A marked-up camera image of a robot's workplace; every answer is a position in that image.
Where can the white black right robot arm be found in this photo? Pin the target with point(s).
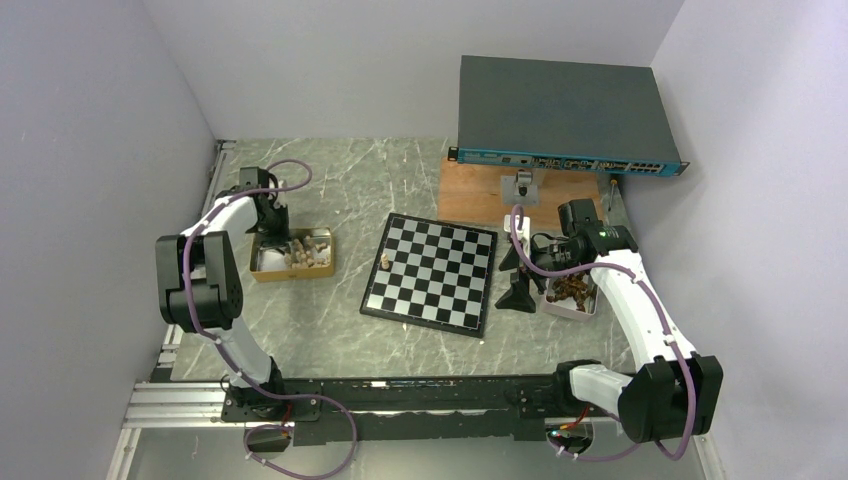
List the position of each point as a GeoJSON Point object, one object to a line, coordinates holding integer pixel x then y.
{"type": "Point", "coordinates": [673, 394]}

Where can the black and white chessboard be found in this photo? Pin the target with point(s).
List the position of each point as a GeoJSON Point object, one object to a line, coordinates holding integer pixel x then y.
{"type": "Point", "coordinates": [440, 275]}

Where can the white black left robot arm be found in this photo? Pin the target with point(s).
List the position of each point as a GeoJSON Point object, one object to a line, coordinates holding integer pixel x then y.
{"type": "Point", "coordinates": [199, 286]}

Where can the blue grey network switch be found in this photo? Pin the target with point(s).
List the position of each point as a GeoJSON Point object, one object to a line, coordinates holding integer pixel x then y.
{"type": "Point", "coordinates": [565, 116]}

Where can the metal bracket with knob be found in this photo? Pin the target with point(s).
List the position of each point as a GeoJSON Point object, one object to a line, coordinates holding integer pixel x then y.
{"type": "Point", "coordinates": [519, 188]}

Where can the pink plastic tray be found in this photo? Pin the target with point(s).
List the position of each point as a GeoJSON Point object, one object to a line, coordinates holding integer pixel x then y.
{"type": "Point", "coordinates": [572, 297]}

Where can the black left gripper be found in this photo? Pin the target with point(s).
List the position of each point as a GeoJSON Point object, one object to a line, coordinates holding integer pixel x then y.
{"type": "Point", "coordinates": [280, 241]}

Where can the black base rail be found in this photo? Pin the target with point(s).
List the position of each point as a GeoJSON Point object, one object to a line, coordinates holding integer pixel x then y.
{"type": "Point", "coordinates": [522, 407]}

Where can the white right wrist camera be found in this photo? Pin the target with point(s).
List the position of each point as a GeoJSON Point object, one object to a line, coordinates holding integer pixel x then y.
{"type": "Point", "coordinates": [522, 227]}

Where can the gold metal tin tray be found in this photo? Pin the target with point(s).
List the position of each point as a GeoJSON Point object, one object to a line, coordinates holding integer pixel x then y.
{"type": "Point", "coordinates": [304, 254]}

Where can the wooden board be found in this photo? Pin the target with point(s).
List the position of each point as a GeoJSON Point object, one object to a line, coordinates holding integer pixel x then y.
{"type": "Point", "coordinates": [473, 194]}

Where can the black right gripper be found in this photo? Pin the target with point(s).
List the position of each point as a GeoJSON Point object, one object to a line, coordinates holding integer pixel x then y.
{"type": "Point", "coordinates": [519, 296]}

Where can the aluminium frame rail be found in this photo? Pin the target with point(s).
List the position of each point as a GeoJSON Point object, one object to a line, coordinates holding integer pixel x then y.
{"type": "Point", "coordinates": [158, 403]}

